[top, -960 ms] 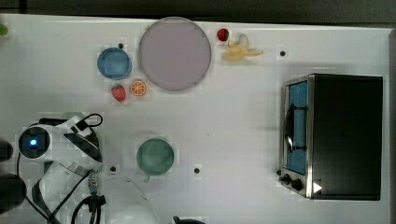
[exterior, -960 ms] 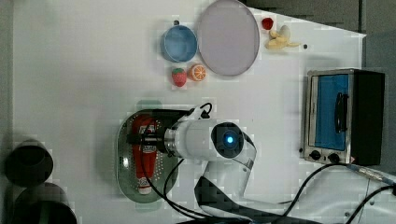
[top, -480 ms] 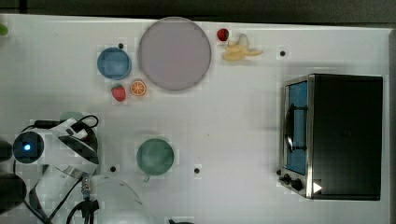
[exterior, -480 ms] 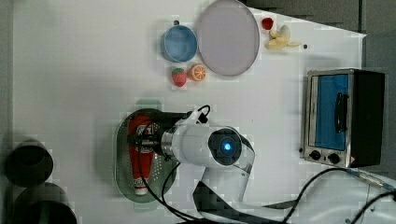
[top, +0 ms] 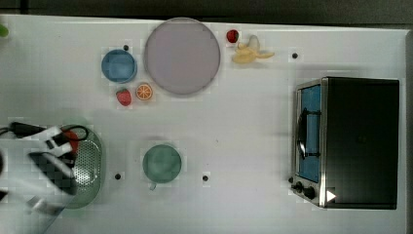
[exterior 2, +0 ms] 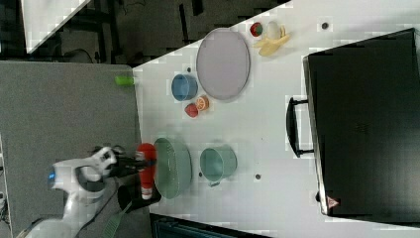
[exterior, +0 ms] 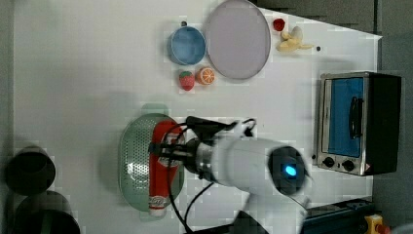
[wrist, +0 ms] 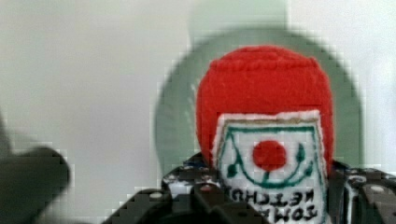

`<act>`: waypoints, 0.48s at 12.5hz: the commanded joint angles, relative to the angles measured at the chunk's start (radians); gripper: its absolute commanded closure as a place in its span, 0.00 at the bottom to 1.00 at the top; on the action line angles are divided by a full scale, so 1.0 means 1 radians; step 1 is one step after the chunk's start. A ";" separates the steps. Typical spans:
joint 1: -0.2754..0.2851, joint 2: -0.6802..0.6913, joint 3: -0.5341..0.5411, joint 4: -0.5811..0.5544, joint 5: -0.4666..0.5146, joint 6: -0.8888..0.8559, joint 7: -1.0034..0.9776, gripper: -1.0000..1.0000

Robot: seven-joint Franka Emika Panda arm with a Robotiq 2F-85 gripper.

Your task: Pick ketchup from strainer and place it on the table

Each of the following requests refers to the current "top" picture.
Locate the green mug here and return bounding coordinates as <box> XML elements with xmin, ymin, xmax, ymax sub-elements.
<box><xmin>142</xmin><ymin>144</ymin><xmax>182</xmax><ymax>191</ymax></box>

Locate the blue cup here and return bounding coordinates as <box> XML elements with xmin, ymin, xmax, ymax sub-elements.
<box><xmin>101</xmin><ymin>50</ymin><xmax>137</xmax><ymax>84</ymax></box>

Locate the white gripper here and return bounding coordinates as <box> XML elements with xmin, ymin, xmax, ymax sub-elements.
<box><xmin>32</xmin><ymin>127</ymin><xmax>72</xmax><ymax>156</ymax></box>

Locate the white garlic toy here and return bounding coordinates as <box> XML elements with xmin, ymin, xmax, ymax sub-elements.
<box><xmin>247</xmin><ymin>35</ymin><xmax>260</xmax><ymax>51</ymax></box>

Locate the round grey plate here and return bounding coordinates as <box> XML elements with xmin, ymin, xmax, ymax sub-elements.
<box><xmin>144</xmin><ymin>18</ymin><xmax>221</xmax><ymax>96</ymax></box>

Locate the orange slice toy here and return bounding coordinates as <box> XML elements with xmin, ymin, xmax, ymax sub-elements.
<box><xmin>135</xmin><ymin>83</ymin><xmax>153</xmax><ymax>100</ymax></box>

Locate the red apple toy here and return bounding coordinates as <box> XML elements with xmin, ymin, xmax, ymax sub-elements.
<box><xmin>226</xmin><ymin>29</ymin><xmax>239</xmax><ymax>43</ymax></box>

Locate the red strawberry toy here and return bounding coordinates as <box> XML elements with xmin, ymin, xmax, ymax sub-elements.
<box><xmin>116</xmin><ymin>89</ymin><xmax>131</xmax><ymax>106</ymax></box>

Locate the yellow banana toy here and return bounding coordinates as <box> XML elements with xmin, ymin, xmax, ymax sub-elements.
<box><xmin>232</xmin><ymin>43</ymin><xmax>275</xmax><ymax>64</ymax></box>

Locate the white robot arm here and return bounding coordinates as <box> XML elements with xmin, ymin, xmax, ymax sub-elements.
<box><xmin>1</xmin><ymin>123</ymin><xmax>78</xmax><ymax>234</ymax></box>

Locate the black toaster oven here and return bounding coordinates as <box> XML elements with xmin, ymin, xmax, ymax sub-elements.
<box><xmin>288</xmin><ymin>76</ymin><xmax>400</xmax><ymax>210</ymax></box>

